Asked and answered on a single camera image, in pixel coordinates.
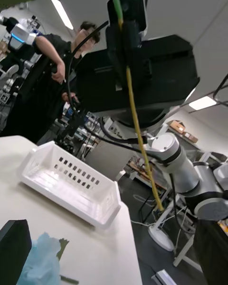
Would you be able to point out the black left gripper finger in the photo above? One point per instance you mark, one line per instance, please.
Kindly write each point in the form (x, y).
(13, 249)

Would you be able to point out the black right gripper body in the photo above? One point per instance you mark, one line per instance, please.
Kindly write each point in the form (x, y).
(166, 76)

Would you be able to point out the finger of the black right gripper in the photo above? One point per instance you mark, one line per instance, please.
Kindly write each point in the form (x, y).
(139, 61)
(115, 57)

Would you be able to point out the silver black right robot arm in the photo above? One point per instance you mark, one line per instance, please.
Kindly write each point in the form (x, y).
(183, 171)

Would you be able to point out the ceiling light panel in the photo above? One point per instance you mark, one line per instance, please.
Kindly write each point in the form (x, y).
(202, 102)
(62, 13)

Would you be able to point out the brown cardboard box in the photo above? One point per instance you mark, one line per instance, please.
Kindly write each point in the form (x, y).
(176, 126)
(190, 137)

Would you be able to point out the shelf with electronic goods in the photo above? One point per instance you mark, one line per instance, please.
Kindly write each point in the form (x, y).
(92, 126)

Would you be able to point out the shallow white perforated box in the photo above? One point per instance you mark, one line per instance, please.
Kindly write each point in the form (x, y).
(71, 194)

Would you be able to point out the grey background robot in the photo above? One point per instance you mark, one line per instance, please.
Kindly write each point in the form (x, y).
(19, 36)

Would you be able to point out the white floor stand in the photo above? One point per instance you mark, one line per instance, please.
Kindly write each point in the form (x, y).
(161, 237)

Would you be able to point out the right arm wrist camera box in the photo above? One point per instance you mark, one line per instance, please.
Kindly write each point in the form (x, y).
(133, 12)

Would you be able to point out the white desk frame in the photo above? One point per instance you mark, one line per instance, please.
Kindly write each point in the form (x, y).
(187, 249)

